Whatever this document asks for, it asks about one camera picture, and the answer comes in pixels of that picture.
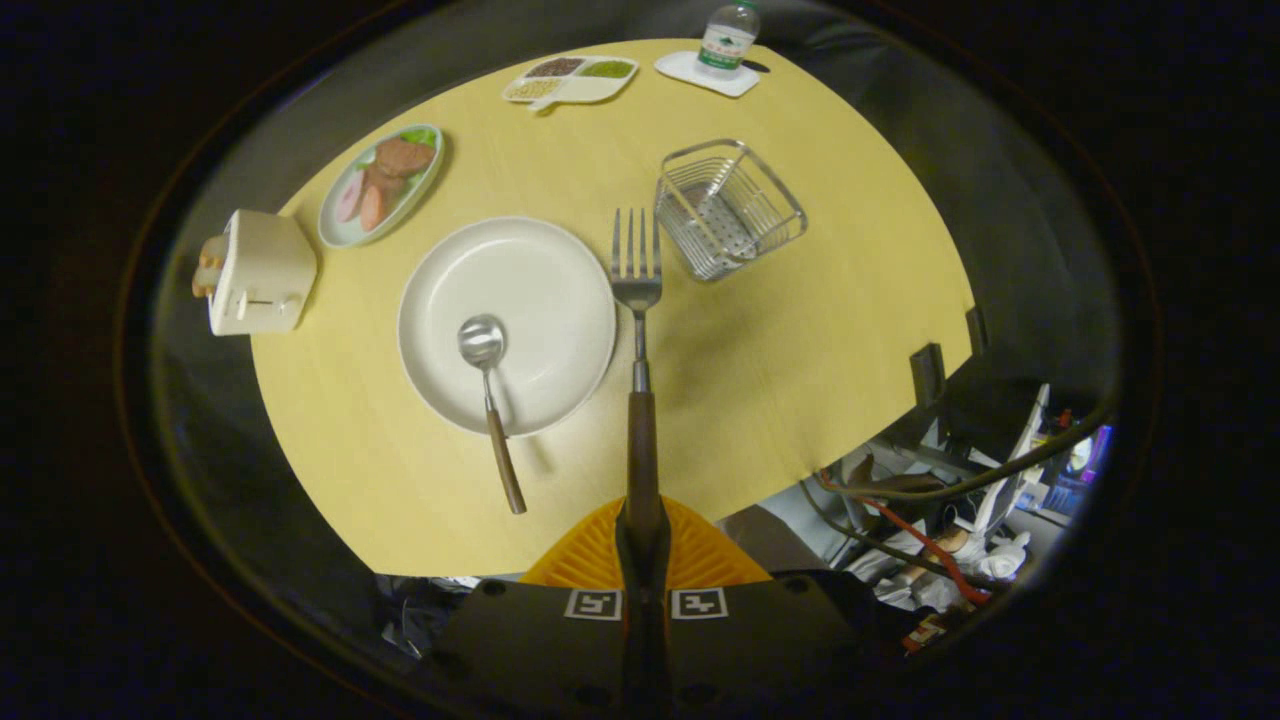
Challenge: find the clear water bottle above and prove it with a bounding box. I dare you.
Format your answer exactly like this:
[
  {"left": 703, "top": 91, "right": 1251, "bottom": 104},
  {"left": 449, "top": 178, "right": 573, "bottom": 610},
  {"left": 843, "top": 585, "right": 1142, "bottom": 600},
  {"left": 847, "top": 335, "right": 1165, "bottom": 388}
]
[{"left": 696, "top": 0, "right": 761, "bottom": 79}]

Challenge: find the red cable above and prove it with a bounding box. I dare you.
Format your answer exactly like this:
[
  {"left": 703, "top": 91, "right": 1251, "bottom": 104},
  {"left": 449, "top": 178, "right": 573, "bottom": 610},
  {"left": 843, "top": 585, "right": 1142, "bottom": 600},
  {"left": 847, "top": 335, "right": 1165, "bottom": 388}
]
[{"left": 815, "top": 470, "right": 991, "bottom": 606}]

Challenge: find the brown meat patty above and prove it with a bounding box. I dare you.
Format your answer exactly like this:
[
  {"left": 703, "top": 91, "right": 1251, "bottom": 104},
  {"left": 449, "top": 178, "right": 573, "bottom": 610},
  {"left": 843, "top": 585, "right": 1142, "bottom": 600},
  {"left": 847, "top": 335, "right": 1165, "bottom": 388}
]
[{"left": 375, "top": 138, "right": 436, "bottom": 179}]

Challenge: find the white divided tray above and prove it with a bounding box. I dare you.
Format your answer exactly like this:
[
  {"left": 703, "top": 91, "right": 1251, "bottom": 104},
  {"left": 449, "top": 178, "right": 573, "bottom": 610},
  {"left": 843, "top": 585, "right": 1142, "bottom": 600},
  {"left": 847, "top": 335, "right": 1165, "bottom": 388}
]
[{"left": 502, "top": 56, "right": 640, "bottom": 112}]

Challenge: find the white toaster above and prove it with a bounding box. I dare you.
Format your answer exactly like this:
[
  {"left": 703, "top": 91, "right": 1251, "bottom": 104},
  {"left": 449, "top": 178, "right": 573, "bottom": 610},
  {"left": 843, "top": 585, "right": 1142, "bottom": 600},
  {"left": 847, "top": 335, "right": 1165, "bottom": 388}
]
[{"left": 207, "top": 208, "right": 319, "bottom": 337}]

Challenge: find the pale green food plate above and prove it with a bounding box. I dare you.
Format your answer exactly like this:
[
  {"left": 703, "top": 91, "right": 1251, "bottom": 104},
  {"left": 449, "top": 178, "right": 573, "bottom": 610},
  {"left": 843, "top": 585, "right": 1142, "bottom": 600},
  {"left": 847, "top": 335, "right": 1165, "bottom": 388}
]
[{"left": 317, "top": 123, "right": 446, "bottom": 249}]

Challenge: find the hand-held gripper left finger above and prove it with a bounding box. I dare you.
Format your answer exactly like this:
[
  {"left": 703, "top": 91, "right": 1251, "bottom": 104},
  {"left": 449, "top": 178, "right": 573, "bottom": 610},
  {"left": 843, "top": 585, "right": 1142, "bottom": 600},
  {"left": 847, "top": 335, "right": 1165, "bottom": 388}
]
[{"left": 425, "top": 497, "right": 641, "bottom": 716}]

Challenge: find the white square coaster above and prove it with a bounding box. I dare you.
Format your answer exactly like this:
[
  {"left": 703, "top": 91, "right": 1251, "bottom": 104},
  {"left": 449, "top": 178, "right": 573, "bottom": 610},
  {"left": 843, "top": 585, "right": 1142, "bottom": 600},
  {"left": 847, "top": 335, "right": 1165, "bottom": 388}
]
[{"left": 654, "top": 50, "right": 761, "bottom": 99}]

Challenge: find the wooden handled metal spoon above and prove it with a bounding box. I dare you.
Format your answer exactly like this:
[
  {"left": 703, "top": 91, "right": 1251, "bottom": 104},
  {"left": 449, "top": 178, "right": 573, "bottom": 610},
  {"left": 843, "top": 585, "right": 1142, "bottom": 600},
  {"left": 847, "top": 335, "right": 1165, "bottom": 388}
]
[{"left": 457, "top": 314, "right": 528, "bottom": 516}]

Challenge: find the white round plate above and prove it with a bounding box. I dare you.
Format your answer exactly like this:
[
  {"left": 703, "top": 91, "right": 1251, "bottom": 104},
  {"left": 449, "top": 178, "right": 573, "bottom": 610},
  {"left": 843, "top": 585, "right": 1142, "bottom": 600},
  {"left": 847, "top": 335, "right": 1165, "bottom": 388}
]
[{"left": 397, "top": 216, "right": 618, "bottom": 438}]

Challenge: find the wooden handled metal fork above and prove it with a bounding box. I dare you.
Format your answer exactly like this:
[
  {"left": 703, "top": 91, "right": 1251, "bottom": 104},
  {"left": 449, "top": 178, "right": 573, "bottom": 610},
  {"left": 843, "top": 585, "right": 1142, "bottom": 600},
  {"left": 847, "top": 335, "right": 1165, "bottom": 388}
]
[{"left": 610, "top": 207, "right": 669, "bottom": 561}]

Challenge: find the thick dark cable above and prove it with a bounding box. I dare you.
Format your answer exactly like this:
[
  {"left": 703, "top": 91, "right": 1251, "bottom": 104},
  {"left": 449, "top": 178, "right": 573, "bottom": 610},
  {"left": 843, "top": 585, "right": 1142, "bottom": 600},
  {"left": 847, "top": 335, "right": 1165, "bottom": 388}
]
[{"left": 800, "top": 400, "right": 1116, "bottom": 501}]

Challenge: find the thin dark cable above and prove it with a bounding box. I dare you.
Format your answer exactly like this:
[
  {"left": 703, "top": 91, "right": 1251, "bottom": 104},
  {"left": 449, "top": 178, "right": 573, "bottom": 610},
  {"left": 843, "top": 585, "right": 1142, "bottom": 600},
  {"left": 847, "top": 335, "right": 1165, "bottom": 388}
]
[{"left": 800, "top": 480, "right": 961, "bottom": 583}]

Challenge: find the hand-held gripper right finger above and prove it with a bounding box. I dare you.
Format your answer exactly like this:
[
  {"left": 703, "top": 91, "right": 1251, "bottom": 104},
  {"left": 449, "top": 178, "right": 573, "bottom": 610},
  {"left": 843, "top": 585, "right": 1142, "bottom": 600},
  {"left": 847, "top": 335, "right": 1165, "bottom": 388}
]
[{"left": 645, "top": 497, "right": 871, "bottom": 716}]

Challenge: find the white upright panel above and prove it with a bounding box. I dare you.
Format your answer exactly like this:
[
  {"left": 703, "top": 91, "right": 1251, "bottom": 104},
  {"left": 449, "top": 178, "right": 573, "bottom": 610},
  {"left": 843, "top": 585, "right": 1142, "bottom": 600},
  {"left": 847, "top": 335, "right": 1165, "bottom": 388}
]
[{"left": 975, "top": 383, "right": 1051, "bottom": 531}]

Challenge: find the lit computer monitor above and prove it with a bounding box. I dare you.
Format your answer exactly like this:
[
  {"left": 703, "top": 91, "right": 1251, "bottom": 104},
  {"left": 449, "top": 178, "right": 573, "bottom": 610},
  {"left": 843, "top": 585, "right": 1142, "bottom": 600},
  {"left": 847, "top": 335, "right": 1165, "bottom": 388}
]
[{"left": 1075, "top": 425, "right": 1113, "bottom": 491}]

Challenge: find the metal wire basket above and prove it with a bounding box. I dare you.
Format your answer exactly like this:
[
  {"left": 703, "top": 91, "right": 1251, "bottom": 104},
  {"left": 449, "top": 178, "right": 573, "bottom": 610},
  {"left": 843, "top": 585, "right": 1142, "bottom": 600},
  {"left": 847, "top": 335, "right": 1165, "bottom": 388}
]
[{"left": 655, "top": 138, "right": 808, "bottom": 283}]

